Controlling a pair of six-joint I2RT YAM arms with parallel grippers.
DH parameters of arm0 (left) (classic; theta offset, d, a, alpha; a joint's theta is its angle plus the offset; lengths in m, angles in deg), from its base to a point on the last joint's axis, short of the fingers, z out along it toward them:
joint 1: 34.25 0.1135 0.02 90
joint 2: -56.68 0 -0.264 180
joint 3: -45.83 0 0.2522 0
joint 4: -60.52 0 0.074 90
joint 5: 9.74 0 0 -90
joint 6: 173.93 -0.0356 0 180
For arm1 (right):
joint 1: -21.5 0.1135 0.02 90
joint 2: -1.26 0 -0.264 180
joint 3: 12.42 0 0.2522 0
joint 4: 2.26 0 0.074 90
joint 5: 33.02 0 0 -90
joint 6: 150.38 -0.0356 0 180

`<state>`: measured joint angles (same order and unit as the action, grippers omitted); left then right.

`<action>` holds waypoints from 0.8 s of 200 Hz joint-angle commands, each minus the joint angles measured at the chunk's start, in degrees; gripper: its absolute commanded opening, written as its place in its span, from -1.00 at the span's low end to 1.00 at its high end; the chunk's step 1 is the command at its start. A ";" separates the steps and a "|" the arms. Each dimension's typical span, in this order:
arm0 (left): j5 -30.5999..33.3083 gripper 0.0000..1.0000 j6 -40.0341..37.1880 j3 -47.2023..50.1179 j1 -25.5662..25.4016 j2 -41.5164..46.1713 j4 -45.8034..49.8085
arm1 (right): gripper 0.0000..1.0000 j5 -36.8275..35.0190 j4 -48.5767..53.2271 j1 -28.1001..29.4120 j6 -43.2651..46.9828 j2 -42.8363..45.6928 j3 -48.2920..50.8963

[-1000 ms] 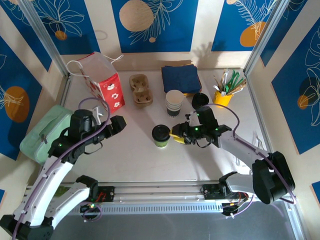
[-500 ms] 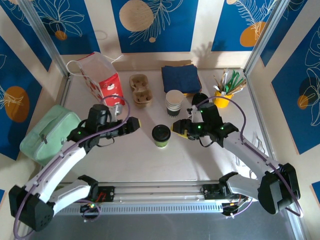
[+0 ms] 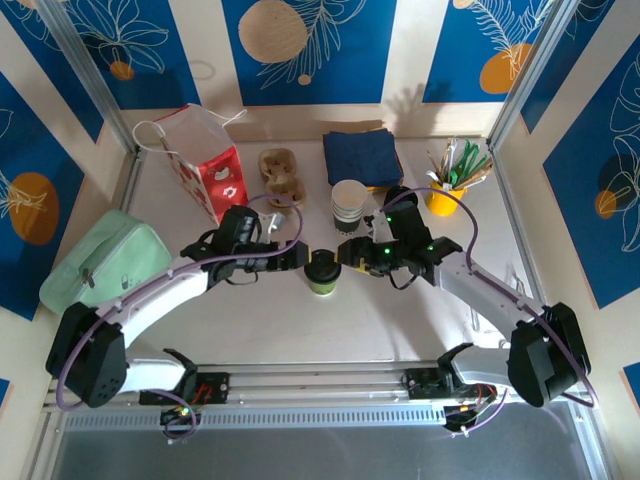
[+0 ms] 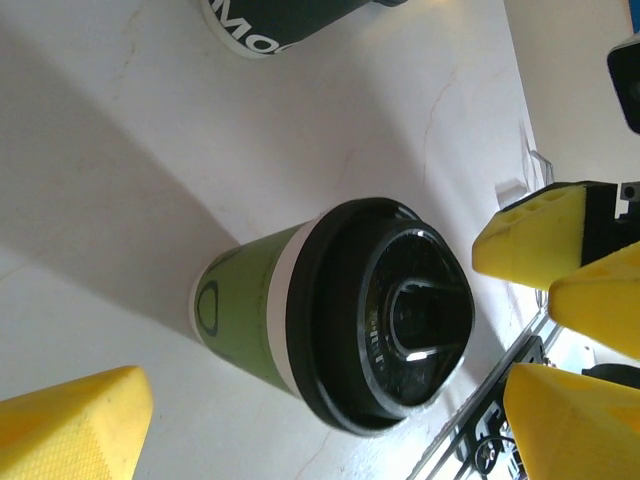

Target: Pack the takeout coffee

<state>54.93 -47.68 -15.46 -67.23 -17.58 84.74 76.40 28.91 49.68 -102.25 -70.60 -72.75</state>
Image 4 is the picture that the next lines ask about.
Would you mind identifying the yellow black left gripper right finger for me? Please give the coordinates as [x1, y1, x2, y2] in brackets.
[502, 362, 640, 480]

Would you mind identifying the aluminium frame rail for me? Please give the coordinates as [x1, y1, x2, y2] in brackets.
[412, 299, 556, 480]

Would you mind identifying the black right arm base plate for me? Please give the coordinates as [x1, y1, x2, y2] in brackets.
[449, 334, 547, 480]

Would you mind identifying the clear plastic holder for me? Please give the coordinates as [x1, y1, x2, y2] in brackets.
[493, 149, 557, 206]

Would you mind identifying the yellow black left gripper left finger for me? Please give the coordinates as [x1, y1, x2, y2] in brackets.
[0, 366, 154, 480]

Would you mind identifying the black cup lid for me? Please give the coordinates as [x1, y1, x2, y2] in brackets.
[285, 197, 477, 439]

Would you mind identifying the stack of paper cups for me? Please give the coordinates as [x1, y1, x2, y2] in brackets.
[199, 0, 409, 60]

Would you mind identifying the green paper cup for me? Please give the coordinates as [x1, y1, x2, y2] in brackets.
[191, 227, 301, 401]

